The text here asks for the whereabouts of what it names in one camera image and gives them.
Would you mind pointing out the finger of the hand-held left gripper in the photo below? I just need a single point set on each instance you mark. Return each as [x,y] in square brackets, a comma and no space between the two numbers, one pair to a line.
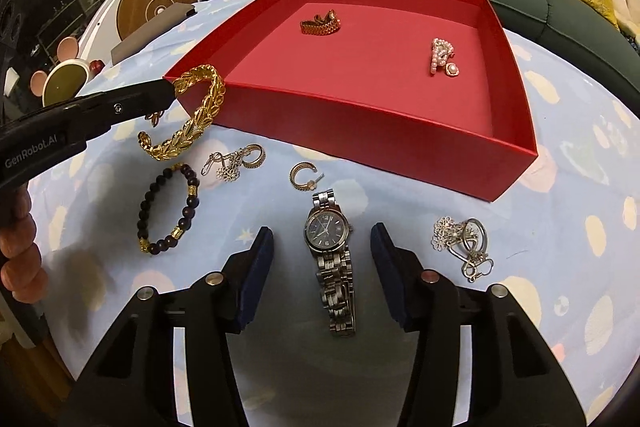
[130,104]

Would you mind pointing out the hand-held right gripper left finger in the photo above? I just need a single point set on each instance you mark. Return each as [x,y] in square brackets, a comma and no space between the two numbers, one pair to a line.
[255,277]

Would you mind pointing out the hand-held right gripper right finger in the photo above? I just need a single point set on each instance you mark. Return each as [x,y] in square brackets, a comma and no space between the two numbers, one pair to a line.
[387,267]

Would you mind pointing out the gold leaf bangle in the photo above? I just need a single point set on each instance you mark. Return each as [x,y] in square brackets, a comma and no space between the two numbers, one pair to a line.
[200,122]

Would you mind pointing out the silver wristwatch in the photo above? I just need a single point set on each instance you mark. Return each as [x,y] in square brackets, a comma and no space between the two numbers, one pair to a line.
[325,229]

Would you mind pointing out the gold hoop earring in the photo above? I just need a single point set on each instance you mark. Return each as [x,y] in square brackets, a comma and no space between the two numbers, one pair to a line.
[296,179]

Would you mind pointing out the silver hoop earring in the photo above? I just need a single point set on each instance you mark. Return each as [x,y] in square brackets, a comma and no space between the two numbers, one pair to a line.
[254,155]

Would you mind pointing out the red cardboard box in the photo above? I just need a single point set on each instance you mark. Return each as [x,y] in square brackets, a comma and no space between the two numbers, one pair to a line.
[380,72]

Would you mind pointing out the person's left hand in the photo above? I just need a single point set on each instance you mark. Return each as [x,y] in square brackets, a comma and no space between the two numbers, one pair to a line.
[20,257]

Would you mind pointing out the small red ornament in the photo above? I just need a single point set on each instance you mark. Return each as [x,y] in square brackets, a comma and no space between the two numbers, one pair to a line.
[96,66]

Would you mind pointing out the white round-eared mirror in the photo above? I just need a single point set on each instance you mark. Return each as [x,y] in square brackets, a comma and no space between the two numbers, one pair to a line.
[65,82]

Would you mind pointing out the white flower-shaped cushion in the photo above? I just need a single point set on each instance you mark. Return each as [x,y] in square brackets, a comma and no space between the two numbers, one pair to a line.
[627,9]

